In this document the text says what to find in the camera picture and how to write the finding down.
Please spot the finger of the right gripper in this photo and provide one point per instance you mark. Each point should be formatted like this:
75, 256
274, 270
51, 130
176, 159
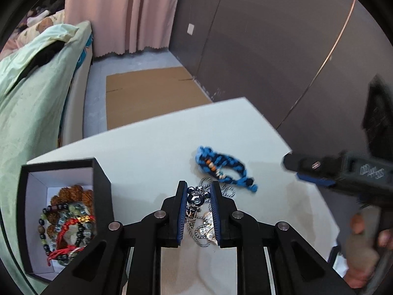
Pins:
321, 171

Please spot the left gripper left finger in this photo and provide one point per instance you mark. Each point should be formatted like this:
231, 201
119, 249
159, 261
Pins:
126, 258

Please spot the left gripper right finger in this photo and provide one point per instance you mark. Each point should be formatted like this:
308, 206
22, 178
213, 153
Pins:
271, 258

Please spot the black jewelry box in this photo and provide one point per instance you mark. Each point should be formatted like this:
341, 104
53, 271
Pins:
61, 207

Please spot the person's right hand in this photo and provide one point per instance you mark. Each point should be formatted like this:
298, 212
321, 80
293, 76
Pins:
368, 257

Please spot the white table board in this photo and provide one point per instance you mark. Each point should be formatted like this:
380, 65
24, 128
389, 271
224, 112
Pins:
145, 162

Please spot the flat brown cardboard sheet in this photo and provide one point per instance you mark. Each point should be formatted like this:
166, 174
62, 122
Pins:
139, 95

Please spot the pale green duvet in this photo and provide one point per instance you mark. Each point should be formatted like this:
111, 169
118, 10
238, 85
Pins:
13, 65

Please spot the black garment on bed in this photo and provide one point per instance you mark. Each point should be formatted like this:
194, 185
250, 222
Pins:
40, 59

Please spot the pink curtain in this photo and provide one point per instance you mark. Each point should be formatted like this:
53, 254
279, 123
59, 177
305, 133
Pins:
124, 26

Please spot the bear print pillow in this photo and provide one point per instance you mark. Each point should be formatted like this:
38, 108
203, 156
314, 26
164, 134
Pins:
38, 24

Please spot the white wall socket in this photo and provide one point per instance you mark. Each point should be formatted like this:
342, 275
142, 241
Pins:
190, 29

